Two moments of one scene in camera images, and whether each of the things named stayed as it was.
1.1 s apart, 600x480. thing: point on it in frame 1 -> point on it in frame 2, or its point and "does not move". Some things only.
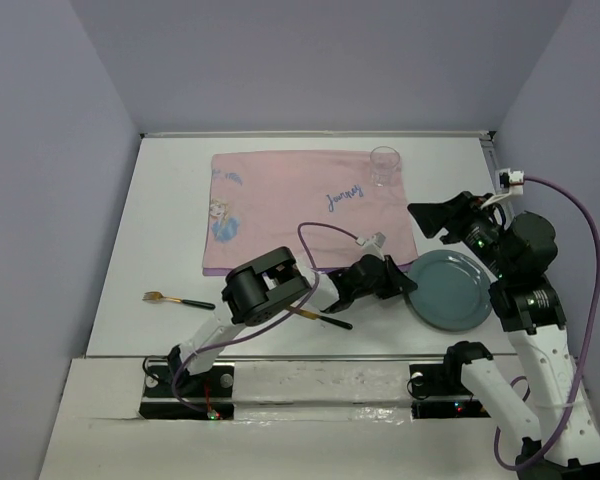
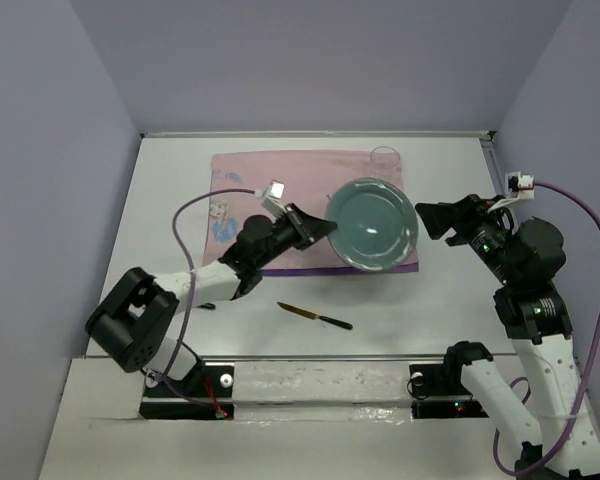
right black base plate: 436,398 does not move
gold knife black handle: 316,316 does not move
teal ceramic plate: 453,290 -> 376,224
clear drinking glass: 385,165 does not move
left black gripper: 395,283 -> 308,230
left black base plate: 206,396 does not move
